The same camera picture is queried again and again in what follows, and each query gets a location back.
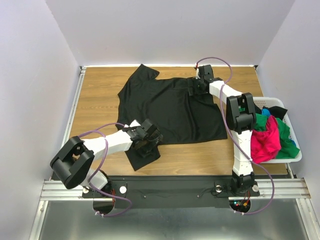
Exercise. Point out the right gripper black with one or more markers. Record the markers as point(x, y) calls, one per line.
point(191, 86)

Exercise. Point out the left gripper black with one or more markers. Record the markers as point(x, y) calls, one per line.
point(154, 140)

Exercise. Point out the black t shirt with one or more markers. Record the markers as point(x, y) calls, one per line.
point(277, 111)
point(181, 118)

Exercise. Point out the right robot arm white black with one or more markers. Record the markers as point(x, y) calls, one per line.
point(239, 119)

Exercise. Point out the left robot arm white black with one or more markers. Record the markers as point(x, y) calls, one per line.
point(73, 162)

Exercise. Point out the blue t shirt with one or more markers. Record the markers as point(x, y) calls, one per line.
point(265, 112)

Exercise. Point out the white laundry basket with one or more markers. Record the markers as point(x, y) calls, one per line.
point(265, 101)

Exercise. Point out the pink t shirt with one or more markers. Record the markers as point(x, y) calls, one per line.
point(265, 140)

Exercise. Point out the green t shirt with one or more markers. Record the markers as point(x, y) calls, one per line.
point(288, 147)

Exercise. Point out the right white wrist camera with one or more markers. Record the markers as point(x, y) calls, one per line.
point(197, 72)

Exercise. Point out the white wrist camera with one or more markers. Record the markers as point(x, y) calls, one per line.
point(197, 72)
point(133, 125)

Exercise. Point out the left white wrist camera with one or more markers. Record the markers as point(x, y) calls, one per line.
point(133, 125)

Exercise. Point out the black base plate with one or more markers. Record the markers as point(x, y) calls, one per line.
point(160, 192)

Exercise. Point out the aluminium frame rail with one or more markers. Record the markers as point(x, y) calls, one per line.
point(53, 190)

